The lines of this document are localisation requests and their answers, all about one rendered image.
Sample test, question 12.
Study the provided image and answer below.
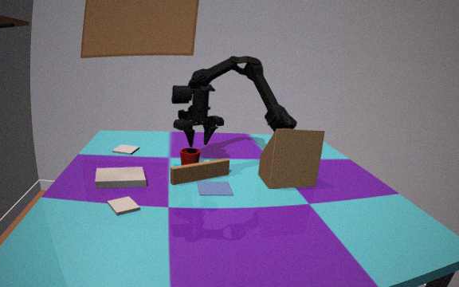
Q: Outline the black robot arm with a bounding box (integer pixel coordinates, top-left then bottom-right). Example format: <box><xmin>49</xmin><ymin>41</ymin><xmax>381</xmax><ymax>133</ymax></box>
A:
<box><xmin>171</xmin><ymin>56</ymin><xmax>297</xmax><ymax>131</ymax></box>

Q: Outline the red cup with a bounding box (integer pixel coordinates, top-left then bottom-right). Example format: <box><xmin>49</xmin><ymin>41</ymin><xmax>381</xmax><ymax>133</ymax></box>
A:
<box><xmin>180</xmin><ymin>148</ymin><xmax>200</xmax><ymax>165</ymax></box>

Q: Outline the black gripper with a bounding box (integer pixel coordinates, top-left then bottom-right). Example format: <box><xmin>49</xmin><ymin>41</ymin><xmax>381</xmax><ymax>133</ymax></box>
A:
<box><xmin>173</xmin><ymin>103</ymin><xmax>224</xmax><ymax>147</ymax></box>

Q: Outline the tan wooden bar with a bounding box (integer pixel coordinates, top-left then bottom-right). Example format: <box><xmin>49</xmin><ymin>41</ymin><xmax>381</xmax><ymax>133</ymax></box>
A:
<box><xmin>171</xmin><ymin>159</ymin><xmax>230</xmax><ymax>185</ymax></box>

